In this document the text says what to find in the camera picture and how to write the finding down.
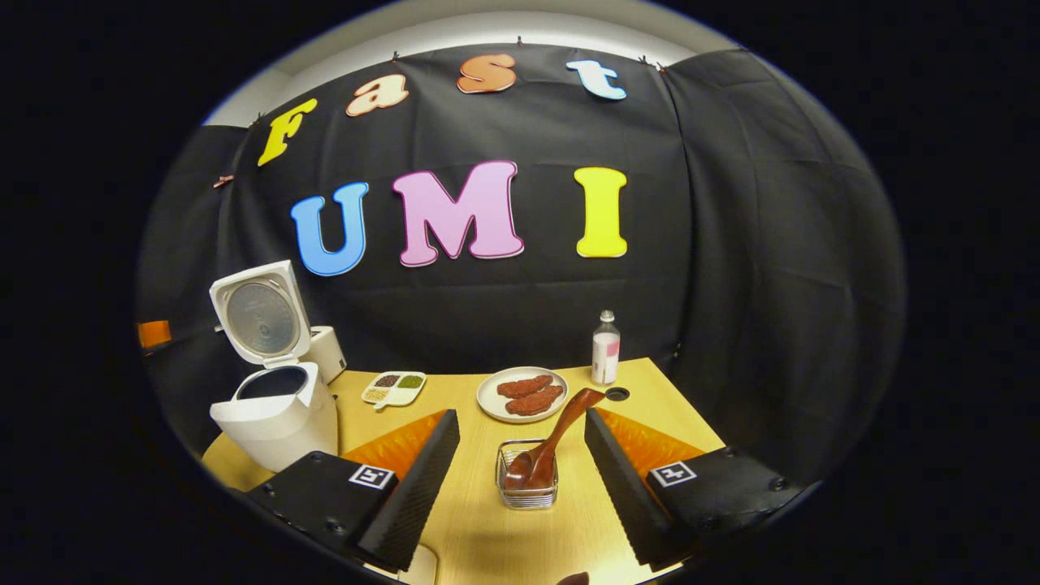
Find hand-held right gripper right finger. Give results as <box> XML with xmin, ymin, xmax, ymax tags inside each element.
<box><xmin>583</xmin><ymin>407</ymin><xmax>805</xmax><ymax>571</ymax></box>

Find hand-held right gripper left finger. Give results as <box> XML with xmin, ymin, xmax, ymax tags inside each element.
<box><xmin>246</xmin><ymin>409</ymin><xmax>461</xmax><ymax>573</ymax></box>

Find brown wooden spoon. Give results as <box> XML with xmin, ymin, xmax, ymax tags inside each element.
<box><xmin>504</xmin><ymin>388</ymin><xmax>607</xmax><ymax>491</ymax></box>

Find wire metal chopstick holder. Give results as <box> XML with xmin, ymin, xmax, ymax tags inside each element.
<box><xmin>496</xmin><ymin>440</ymin><xmax>560</xmax><ymax>510</ymax></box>

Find white rice cooker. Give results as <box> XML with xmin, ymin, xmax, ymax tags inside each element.
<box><xmin>209</xmin><ymin>260</ymin><xmax>340</xmax><ymax>474</ymax></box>

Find cream rounded block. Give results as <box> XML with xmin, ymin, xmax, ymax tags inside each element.
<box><xmin>398</xmin><ymin>544</ymin><xmax>440</xmax><ymax>585</ymax></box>

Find white divided grain dish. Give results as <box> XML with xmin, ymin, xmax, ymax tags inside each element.
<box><xmin>361</xmin><ymin>370</ymin><xmax>427</xmax><ymax>410</ymax></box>

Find white round plate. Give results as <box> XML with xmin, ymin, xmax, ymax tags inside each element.
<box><xmin>476</xmin><ymin>366</ymin><xmax>568</xmax><ymax>425</ymax></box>

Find red-brown meat piece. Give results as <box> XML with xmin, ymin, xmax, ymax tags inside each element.
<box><xmin>505</xmin><ymin>385</ymin><xmax>565</xmax><ymax>417</ymax></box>
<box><xmin>497</xmin><ymin>375</ymin><xmax>554</xmax><ymax>399</ymax></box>

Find clear bottle with pink label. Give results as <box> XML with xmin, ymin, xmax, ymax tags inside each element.
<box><xmin>591</xmin><ymin>310</ymin><xmax>622</xmax><ymax>386</ymax></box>

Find white toaster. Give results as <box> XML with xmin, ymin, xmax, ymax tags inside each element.
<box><xmin>309</xmin><ymin>326</ymin><xmax>348</xmax><ymax>384</ymax></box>

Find black backdrop cloth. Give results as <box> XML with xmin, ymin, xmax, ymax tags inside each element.
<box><xmin>136</xmin><ymin>42</ymin><xmax>907</xmax><ymax>488</ymax></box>

